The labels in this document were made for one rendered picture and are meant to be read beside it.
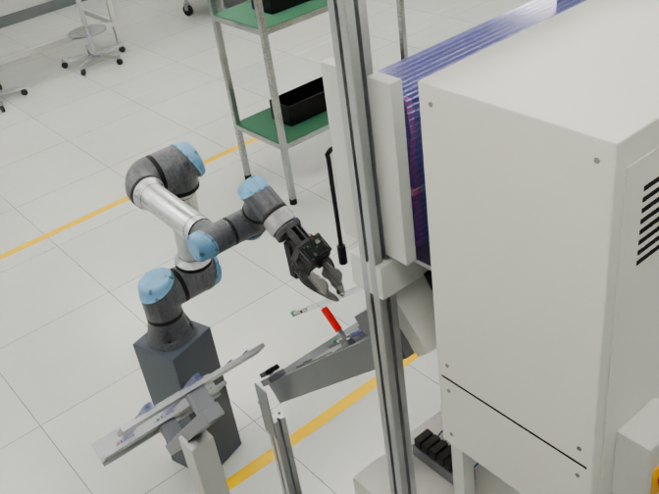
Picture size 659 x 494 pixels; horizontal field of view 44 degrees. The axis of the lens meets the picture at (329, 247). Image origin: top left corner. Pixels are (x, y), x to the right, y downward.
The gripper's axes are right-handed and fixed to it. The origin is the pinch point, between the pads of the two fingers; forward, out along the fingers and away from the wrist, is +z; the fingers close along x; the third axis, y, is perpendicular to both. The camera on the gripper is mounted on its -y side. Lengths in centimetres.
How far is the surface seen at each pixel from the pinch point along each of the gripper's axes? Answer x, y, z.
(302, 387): -16.7, -12.4, 11.3
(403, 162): -12, 74, 1
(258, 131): 112, -183, -123
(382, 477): -13.6, -16.3, 39.7
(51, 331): -30, -190, -92
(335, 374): -16.0, 7.8, 15.2
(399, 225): -14, 65, 7
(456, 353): -15, 53, 28
